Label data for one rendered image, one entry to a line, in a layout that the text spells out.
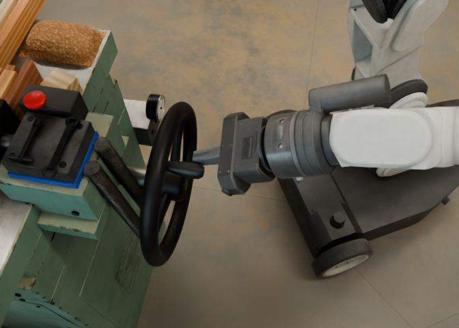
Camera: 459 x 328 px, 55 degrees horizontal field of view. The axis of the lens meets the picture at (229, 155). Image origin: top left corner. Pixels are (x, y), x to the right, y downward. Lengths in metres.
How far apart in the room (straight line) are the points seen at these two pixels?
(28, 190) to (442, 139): 0.53
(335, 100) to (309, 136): 0.06
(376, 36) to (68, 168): 0.66
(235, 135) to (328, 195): 0.90
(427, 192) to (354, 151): 1.12
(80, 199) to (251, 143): 0.25
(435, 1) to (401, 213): 0.84
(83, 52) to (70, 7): 1.57
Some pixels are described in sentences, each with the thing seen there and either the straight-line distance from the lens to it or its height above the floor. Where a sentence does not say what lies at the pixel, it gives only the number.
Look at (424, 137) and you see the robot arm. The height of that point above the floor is 1.12.
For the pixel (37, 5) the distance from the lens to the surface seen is 0.99.
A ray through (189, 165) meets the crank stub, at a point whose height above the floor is 0.93.
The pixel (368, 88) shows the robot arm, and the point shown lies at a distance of 0.55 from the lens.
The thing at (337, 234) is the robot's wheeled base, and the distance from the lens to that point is 1.42.
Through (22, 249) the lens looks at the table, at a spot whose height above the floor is 0.88.
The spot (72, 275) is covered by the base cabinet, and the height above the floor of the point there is 0.66.
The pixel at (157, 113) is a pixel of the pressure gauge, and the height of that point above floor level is 0.67.
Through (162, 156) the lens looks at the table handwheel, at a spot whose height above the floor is 0.95.
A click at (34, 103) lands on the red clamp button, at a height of 1.02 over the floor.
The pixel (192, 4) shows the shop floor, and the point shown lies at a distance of 2.32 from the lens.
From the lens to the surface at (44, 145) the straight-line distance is 0.65.
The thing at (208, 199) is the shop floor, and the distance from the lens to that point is 1.67.
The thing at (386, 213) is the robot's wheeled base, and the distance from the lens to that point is 1.55.
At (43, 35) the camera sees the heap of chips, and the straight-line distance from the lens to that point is 0.89.
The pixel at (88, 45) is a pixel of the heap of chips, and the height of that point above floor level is 0.92.
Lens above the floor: 1.51
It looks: 60 degrees down
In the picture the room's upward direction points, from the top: straight up
